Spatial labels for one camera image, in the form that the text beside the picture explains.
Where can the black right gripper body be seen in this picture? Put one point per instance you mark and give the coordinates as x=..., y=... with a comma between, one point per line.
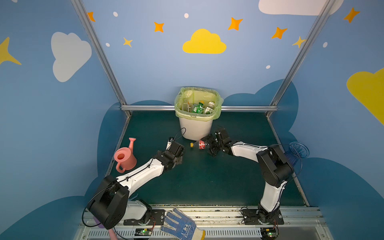
x=214, y=144

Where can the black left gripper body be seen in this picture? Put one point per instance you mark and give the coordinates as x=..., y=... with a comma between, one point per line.
x=177, y=151

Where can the clear bottle red label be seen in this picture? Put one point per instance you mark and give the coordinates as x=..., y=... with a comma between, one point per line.
x=200, y=144

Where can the clear bottle green lime label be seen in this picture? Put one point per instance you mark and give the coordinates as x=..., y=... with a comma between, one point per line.
x=210, y=108

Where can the green plastic bottle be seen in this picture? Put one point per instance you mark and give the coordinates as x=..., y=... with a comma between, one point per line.
x=198, y=108

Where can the clear bottle pink label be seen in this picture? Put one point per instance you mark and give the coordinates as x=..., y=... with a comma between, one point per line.
x=186, y=107

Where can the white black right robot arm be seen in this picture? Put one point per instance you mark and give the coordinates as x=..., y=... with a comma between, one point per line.
x=275, y=167

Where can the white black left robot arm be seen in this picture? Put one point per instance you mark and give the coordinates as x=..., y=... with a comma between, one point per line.
x=111, y=202

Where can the white trash bin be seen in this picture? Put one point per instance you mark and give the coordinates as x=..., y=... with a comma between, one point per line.
x=195, y=130

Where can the green bin liner bag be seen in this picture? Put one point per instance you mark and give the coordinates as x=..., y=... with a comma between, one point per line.
x=194, y=95

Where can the pink watering can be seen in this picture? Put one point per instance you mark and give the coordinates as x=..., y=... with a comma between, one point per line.
x=125, y=157

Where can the blue dotted work glove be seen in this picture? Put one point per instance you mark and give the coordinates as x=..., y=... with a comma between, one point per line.
x=179, y=225

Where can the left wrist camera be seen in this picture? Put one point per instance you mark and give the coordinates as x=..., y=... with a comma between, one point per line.
x=170, y=142

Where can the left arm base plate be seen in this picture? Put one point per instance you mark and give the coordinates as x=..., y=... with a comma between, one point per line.
x=151, y=217

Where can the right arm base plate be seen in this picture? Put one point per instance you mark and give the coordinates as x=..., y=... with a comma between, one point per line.
x=261, y=217

